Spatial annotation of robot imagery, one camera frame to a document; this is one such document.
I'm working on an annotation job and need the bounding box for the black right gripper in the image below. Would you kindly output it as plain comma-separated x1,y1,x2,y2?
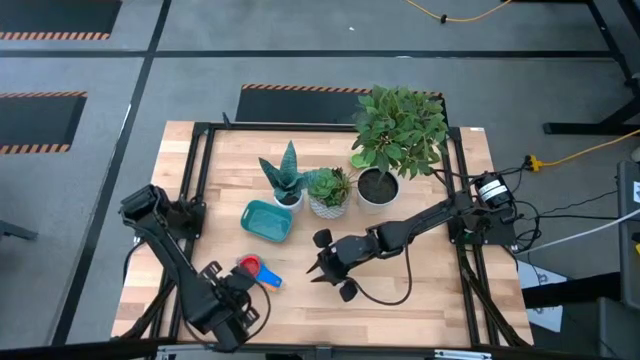
305,228,382,304

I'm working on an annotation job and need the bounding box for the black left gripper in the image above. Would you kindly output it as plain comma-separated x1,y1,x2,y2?
198,259,262,326

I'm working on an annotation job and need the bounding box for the red measuring cup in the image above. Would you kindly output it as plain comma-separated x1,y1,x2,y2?
239,254,264,278

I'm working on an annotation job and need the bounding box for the medium blue measuring cup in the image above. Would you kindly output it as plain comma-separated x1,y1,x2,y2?
257,264,284,291

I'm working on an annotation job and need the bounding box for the teal plastic basket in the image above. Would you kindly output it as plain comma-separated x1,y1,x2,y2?
239,199,295,243

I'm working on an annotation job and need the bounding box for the triangle-patterned white pot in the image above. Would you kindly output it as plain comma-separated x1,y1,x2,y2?
308,197,348,220

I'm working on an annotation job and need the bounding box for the small plain white pot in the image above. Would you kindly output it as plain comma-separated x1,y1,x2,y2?
272,192,305,214

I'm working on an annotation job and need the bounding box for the green succulent plant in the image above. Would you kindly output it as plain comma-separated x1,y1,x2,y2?
305,167,353,208

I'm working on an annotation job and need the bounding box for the large white pot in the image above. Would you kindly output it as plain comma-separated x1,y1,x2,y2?
356,167,402,214

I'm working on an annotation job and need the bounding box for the snake plant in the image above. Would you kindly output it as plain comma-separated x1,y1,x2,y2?
257,140,314,204

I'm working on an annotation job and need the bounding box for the leafy green plant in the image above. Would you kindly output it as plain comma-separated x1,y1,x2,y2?
349,85,451,180

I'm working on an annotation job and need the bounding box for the black hazard-striped floor mat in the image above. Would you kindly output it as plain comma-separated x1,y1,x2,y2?
234,83,445,125
0,0,123,41
0,91,89,155

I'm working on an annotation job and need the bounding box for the black front crossbar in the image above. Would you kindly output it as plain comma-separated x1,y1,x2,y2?
0,338,640,360

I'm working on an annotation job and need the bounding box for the white floor sheet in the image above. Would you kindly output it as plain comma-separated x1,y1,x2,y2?
517,259,566,334

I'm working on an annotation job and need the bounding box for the grey cabinet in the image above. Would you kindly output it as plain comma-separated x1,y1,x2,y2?
617,159,640,311

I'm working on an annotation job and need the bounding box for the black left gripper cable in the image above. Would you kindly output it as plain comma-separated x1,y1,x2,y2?
243,282,273,342

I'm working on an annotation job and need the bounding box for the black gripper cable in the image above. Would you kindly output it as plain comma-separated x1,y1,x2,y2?
243,282,273,342
349,244,414,307

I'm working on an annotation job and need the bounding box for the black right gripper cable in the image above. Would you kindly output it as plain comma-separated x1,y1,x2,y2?
349,244,414,307

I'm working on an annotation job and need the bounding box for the black aluminium table frame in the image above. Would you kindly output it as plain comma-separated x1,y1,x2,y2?
119,121,531,349

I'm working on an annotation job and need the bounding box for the yellow extension cord with plug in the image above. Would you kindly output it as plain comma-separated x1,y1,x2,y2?
524,128,640,174

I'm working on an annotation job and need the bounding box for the yellow floor cable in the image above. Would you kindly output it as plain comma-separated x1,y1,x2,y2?
407,0,514,25

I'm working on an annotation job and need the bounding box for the white cable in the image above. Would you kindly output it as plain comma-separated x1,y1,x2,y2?
519,207,640,254

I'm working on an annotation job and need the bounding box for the black table leg frame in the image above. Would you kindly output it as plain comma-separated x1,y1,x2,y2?
542,0,640,136

